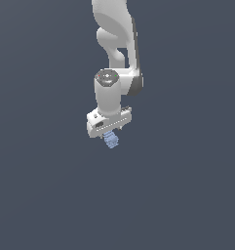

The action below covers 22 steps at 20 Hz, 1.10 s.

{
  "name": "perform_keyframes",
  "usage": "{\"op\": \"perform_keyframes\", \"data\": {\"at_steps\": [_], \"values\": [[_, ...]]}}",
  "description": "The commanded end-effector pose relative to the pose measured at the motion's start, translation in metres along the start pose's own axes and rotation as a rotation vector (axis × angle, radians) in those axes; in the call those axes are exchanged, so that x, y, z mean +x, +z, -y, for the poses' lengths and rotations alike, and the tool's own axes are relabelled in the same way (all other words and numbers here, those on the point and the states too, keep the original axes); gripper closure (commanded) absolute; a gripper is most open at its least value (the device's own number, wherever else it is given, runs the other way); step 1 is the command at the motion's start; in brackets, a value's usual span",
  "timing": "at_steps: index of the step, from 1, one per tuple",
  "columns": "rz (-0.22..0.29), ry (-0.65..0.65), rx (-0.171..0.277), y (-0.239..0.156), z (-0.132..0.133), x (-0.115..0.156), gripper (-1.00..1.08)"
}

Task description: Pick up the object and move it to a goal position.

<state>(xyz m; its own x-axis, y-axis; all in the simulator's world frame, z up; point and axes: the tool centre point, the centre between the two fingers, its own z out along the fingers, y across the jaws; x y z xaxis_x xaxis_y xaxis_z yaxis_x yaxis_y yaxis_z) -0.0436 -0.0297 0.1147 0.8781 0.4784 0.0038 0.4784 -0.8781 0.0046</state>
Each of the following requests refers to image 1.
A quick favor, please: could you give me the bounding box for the light blue ridged object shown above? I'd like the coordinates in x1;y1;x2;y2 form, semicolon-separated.
102;131;120;149

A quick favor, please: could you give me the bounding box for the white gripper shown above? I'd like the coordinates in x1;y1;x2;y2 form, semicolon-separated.
86;105;134;140

